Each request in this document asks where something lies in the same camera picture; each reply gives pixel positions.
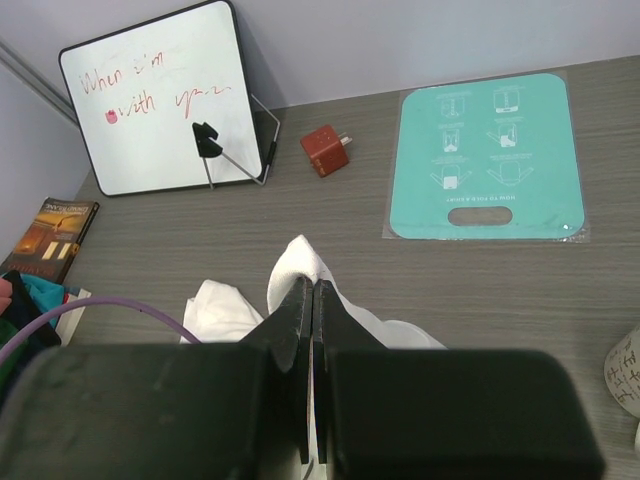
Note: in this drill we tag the cyan folded t shirt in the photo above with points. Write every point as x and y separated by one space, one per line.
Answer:
46 295

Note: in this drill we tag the red brown cube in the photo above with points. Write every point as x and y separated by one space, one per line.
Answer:
326 150

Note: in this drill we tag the pink folded t shirt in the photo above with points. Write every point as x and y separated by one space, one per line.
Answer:
6 291

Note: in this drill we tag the white t shirt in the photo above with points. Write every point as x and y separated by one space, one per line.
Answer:
219 313

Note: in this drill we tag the white mug yellow inside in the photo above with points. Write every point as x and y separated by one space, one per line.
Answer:
621 372

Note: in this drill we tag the left aluminium frame post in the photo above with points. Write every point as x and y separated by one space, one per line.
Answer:
32 78

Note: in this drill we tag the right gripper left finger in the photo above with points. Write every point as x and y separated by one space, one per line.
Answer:
131 411

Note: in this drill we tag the black whiteboard easel stand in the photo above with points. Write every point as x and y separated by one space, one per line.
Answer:
210 147

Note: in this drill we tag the teal cutting board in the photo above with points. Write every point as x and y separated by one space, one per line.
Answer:
492 159

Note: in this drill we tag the small white whiteboard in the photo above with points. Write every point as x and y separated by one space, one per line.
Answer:
137 91

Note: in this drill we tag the white paperback book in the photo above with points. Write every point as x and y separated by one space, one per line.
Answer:
69 321

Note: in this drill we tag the navy folded t shirt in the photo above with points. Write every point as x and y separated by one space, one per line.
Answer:
23 310

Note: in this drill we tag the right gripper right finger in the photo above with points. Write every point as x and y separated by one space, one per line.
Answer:
387 413

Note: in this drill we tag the brown book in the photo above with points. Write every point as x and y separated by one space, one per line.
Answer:
52 241

